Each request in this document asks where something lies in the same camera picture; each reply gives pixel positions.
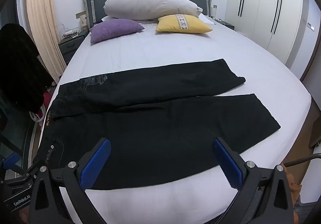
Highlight white wardrobe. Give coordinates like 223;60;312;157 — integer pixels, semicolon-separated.
224;0;311;69

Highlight orange cloth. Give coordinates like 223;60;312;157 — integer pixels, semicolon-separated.
280;163;302;201

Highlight pink cloth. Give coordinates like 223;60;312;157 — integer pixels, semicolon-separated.
38;91;52;120

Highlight purple cushion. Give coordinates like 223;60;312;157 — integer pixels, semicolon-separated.
90;19;145;44

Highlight pile of small bedside items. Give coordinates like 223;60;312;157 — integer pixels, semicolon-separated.
59;23;83;39

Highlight large white pillow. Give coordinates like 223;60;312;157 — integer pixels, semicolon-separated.
103;0;203;20

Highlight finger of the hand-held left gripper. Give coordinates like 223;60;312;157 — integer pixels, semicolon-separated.
0;152;41;185

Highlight bed with white sheet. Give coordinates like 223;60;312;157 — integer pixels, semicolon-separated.
38;13;314;224

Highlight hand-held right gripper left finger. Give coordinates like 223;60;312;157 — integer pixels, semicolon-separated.
29;138;112;224

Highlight hanging dark cloth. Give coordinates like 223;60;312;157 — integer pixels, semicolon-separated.
0;23;52;114

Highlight black pants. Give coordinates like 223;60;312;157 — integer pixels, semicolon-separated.
38;58;281;191

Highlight yellow cushion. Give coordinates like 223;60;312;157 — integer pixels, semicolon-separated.
155;14;213;34

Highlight flat white pillow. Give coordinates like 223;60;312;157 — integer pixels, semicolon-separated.
101;13;216;25

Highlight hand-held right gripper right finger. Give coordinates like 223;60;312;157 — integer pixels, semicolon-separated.
212;137;294;224

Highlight beige curtain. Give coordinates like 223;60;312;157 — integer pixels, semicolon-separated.
25;0;67;81

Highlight dark grey nightstand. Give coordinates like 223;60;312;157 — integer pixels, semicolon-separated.
211;16;235;30
58;31;89;65

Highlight beige bedside panel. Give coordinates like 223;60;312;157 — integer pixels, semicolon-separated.
76;11;89;30

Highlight grey chair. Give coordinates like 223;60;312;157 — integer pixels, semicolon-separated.
284;152;321;224

